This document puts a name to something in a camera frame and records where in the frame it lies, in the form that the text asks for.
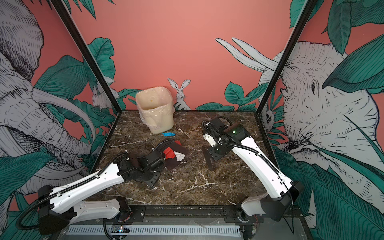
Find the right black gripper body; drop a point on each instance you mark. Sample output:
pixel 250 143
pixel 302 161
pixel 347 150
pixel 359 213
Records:
pixel 217 152

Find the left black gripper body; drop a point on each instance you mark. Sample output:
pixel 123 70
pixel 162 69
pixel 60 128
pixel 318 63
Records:
pixel 151 178

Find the brown hand brush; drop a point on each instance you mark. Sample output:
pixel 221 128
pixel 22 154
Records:
pixel 209 158

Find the dark brown dustpan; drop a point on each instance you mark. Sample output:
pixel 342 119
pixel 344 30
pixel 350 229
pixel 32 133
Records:
pixel 170 164

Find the white paper scrap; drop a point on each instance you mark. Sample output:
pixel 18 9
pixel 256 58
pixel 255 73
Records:
pixel 179 156

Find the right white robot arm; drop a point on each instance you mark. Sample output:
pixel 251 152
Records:
pixel 281 193

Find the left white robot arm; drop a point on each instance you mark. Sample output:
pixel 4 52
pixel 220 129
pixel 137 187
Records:
pixel 67 204

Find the blue paper scrap near bin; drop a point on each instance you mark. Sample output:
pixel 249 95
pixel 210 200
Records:
pixel 168 134

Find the cream bin with plastic liner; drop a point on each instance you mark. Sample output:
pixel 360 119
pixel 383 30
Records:
pixel 156 109

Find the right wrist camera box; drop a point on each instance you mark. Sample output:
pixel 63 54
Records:
pixel 210 138

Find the white slotted cable duct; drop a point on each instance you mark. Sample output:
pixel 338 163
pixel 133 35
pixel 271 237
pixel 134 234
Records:
pixel 155 230

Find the black front mounting rail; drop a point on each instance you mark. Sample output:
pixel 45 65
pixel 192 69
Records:
pixel 138 213

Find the left black frame post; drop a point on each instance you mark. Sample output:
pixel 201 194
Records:
pixel 63 13

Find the black frame post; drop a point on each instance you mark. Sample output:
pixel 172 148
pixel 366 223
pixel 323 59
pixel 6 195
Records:
pixel 302 21
pixel 63 13

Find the right black frame post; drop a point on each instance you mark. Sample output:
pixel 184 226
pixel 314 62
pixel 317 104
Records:
pixel 302 21

